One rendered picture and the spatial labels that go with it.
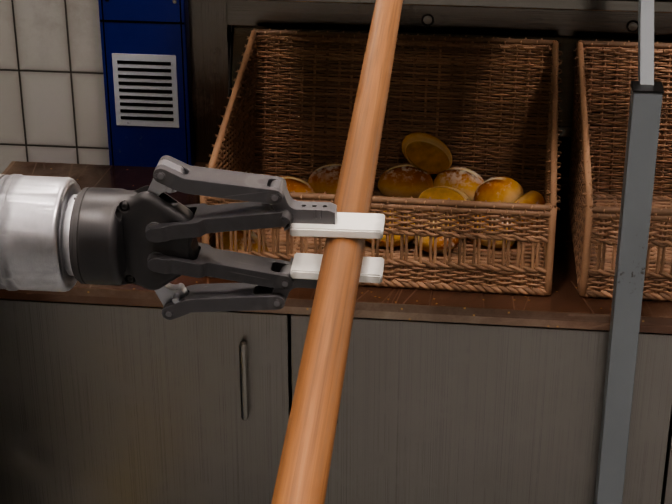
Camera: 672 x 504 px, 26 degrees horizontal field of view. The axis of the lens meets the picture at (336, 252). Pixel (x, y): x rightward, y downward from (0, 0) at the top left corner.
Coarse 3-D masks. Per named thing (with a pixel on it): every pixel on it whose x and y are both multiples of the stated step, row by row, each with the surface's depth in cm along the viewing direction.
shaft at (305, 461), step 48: (384, 0) 159; (384, 48) 146; (384, 96) 136; (336, 192) 118; (336, 240) 109; (336, 288) 102; (336, 336) 97; (336, 384) 93; (288, 432) 88; (288, 480) 83
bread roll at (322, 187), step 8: (320, 168) 258; (328, 168) 257; (336, 168) 257; (312, 176) 258; (320, 176) 257; (328, 176) 257; (336, 176) 257; (312, 184) 258; (320, 184) 257; (328, 184) 257; (336, 184) 256; (320, 192) 258; (328, 192) 257
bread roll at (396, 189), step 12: (396, 168) 257; (408, 168) 257; (384, 180) 258; (396, 180) 256; (408, 180) 256; (420, 180) 257; (432, 180) 259; (384, 192) 258; (396, 192) 257; (408, 192) 256; (420, 192) 257
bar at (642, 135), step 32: (640, 0) 207; (640, 32) 205; (640, 64) 204; (640, 96) 200; (640, 128) 202; (640, 160) 204; (640, 192) 206; (640, 224) 208; (640, 256) 210; (640, 288) 212; (608, 352) 220; (608, 384) 220; (608, 416) 222; (608, 448) 224; (608, 480) 227
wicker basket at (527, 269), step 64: (256, 64) 263; (320, 64) 261; (448, 64) 259; (512, 64) 258; (256, 128) 265; (320, 128) 264; (384, 128) 262; (448, 128) 260; (512, 128) 259; (384, 256) 237; (448, 256) 225; (512, 256) 236
